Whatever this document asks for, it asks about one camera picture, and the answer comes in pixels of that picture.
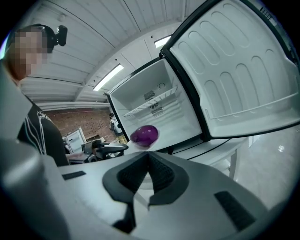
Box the ceiling light panel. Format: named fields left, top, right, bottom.
left=92, top=63, right=125, bottom=92
left=154, top=35, right=173, bottom=49

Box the white wire fridge shelf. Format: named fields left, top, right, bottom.
left=123, top=86, right=179, bottom=118

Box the person's head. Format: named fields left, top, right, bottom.
left=4, top=24, right=53, bottom=82

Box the person's left forearm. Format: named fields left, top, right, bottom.
left=66, top=151, right=83, bottom=165

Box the person's black printed shirt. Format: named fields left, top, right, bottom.
left=17, top=103, right=70, bottom=167

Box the white fan vent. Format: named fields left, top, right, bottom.
left=143, top=90, right=165, bottom=117

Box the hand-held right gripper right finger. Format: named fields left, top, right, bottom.
left=137, top=151, right=270, bottom=240

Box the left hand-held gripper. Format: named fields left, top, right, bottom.
left=81, top=140, right=129, bottom=164

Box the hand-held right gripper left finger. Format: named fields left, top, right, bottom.
left=57, top=151, right=150, bottom=240

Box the white framed cabinet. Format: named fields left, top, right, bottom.
left=62, top=127, right=86, bottom=154

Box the white round plate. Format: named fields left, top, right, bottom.
left=123, top=140, right=157, bottom=156

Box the black head-worn camera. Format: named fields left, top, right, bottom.
left=51, top=24, right=69, bottom=47

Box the black mini fridge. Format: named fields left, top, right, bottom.
left=105, top=0, right=300, bottom=156

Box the purple eggplant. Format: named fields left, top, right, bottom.
left=130, top=125, right=159, bottom=148

